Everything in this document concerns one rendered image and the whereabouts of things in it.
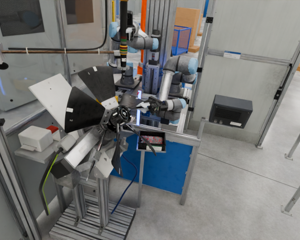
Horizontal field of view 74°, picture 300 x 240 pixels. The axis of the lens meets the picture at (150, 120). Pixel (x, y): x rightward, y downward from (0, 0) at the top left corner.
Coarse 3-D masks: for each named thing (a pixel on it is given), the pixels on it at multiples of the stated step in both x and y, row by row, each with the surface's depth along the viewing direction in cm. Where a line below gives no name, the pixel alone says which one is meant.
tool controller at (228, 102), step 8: (216, 96) 146; (224, 96) 146; (216, 104) 141; (224, 104) 140; (232, 104) 140; (240, 104) 140; (248, 104) 140; (216, 112) 145; (224, 112) 143; (232, 112) 142; (240, 112) 140; (248, 112) 137; (216, 120) 149; (224, 120) 149; (232, 120) 146; (240, 120) 144
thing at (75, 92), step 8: (72, 88) 95; (72, 96) 95; (80, 96) 98; (88, 96) 101; (72, 104) 95; (80, 104) 98; (88, 104) 102; (96, 104) 106; (72, 112) 96; (80, 112) 99; (88, 112) 103; (96, 112) 107; (80, 120) 101; (88, 120) 105; (96, 120) 109; (64, 128) 94; (72, 128) 98; (80, 128) 103
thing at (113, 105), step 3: (108, 99) 122; (111, 99) 123; (114, 99) 123; (102, 102) 122; (105, 102) 122; (108, 102) 122; (111, 102) 122; (114, 102) 123; (117, 102) 123; (102, 105) 121; (105, 105) 122; (108, 105) 122; (111, 105) 122; (114, 105) 122; (117, 105) 122; (105, 108) 121; (108, 108) 122; (111, 108) 122
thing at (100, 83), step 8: (80, 72) 120; (96, 72) 124; (104, 72) 126; (112, 72) 129; (88, 80) 121; (96, 80) 123; (104, 80) 124; (112, 80) 126; (96, 88) 122; (104, 88) 123; (112, 88) 124; (96, 96) 121; (104, 96) 122; (112, 96) 123
